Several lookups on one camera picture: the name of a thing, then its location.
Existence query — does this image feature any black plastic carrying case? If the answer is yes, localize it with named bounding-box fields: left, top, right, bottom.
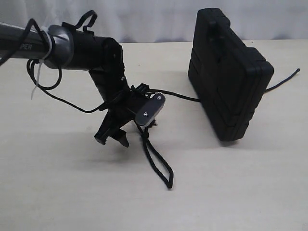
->
left=188, top=8, right=274, bottom=142

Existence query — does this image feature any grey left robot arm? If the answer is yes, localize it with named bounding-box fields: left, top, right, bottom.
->
left=0, top=19, right=147, bottom=147

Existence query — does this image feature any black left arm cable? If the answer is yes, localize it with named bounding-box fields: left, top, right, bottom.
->
left=0, top=9, right=126, bottom=114

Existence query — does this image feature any white zip tie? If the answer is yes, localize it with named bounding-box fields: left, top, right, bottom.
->
left=31, top=26, right=52, bottom=100

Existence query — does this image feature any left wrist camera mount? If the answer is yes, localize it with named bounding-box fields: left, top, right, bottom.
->
left=135, top=93, right=166, bottom=127

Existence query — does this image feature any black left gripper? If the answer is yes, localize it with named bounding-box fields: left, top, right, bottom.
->
left=89, top=38, right=149, bottom=147

